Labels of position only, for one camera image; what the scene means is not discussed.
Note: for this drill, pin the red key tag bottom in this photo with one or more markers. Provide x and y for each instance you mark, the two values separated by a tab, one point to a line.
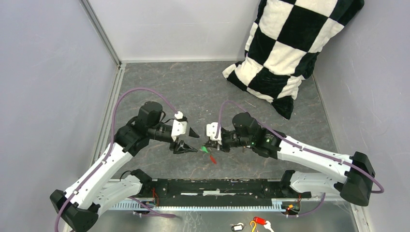
259	220

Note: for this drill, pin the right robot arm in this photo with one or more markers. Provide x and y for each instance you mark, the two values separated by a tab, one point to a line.
350	176

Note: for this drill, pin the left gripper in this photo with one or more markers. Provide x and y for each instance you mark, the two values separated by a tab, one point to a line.
183	147

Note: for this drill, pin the black white checkered blanket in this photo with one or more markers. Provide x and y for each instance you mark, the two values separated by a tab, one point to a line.
283	45

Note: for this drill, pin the yellow carabiner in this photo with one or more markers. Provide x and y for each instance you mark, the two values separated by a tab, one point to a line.
253	226

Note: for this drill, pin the green key tag with key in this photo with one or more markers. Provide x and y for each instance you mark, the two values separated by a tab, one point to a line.
204	149

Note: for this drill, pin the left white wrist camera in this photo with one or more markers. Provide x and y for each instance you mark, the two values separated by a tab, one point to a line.
179	126

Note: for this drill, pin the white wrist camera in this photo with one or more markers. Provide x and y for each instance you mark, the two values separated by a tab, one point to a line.
211	132
179	126

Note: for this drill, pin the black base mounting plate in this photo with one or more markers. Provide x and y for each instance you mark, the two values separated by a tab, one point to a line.
217	192

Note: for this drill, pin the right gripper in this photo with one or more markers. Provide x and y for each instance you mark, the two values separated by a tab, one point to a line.
215	145

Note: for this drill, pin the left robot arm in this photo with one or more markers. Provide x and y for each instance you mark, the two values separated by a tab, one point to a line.
81	204

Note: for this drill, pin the white slotted cable duct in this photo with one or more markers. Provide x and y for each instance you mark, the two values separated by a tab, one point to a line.
134	206

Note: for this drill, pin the red key tag with keyring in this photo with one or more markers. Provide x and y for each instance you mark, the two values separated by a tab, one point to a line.
210	155

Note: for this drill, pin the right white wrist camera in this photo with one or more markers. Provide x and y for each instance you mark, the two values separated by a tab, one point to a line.
211	132

